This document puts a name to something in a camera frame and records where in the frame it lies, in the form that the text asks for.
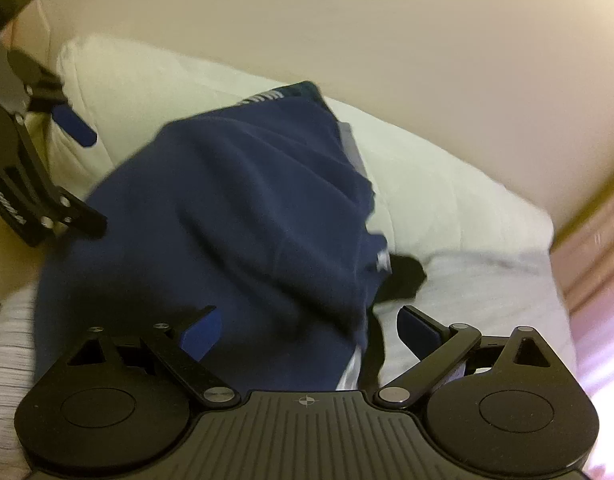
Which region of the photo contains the striped white bed sheet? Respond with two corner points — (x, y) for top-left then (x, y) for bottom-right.
(0, 252), (577, 479)

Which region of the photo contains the white pillow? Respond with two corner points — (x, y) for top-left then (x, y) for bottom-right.
(46, 35), (554, 258)

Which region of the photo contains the pink window curtain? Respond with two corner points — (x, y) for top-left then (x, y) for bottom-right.
(551, 198), (614, 479)

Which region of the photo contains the navy blue garment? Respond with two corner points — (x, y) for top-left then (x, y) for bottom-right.
(34, 80), (391, 394)

